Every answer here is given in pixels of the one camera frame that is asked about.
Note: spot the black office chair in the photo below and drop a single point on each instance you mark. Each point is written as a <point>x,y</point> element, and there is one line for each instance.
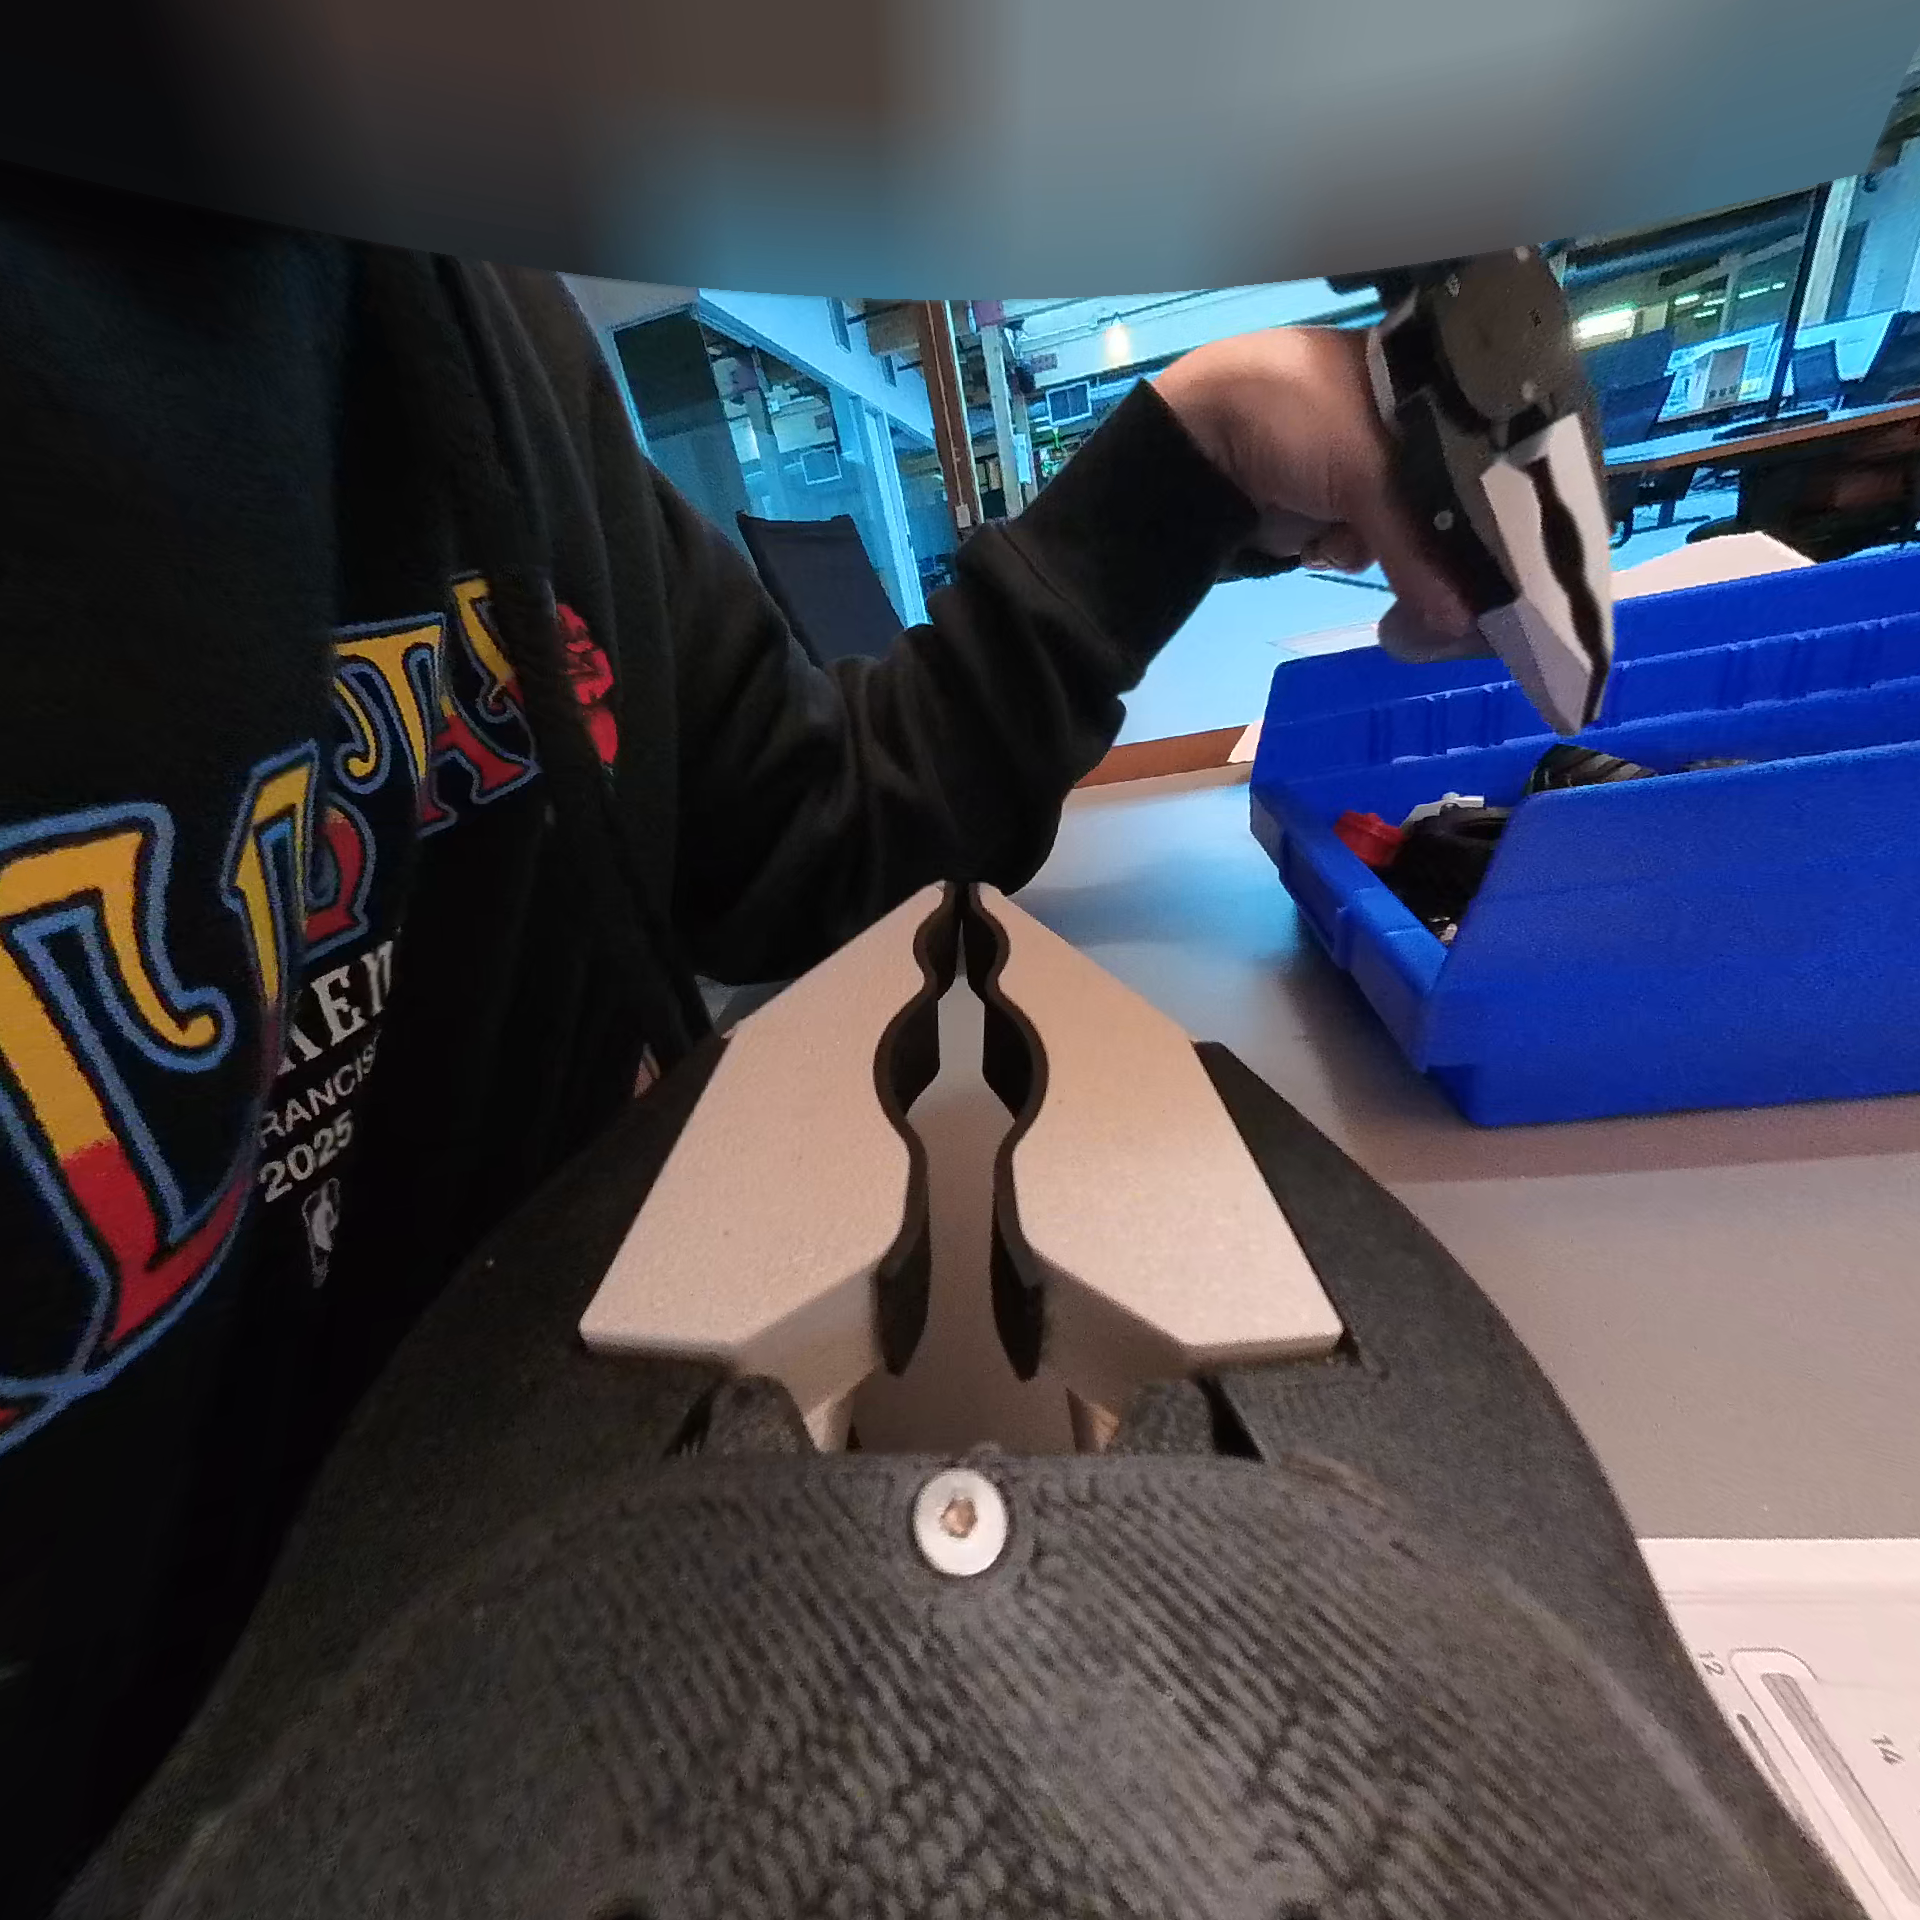
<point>818,592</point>

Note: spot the black rubber toy tire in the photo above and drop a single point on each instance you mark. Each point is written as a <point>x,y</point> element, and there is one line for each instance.
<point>1589,769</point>
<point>1452,883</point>

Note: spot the red toy brick piece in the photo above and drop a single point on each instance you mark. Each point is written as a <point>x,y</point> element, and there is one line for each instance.
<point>1365,837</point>

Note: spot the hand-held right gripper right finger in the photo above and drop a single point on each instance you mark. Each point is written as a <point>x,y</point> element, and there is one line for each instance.
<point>1155,1186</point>

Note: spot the person's left forearm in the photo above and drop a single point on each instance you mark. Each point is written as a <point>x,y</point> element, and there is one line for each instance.
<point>962,675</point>

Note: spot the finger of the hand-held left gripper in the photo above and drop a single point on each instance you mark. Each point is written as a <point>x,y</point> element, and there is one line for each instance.
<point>1514,548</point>
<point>1594,509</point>

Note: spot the wooden pillar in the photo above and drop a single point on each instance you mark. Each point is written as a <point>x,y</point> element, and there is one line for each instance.
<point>950,412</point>

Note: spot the long wooden table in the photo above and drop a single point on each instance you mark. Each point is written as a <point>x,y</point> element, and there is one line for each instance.
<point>1770,434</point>

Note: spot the white ruler-marked paper sheet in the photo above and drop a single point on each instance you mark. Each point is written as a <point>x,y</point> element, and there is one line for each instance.
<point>1799,1649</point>

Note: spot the blue plastic bin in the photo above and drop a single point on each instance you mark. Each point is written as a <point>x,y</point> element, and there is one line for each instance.
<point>1678,960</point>

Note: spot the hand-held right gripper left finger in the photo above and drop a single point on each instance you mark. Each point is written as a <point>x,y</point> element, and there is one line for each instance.
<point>752,1186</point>

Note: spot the person's black printed sweatshirt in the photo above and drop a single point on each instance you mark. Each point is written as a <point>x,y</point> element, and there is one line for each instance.
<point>225,601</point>

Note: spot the person's left hand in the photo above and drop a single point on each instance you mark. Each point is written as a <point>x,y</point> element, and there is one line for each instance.
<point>1298,449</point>

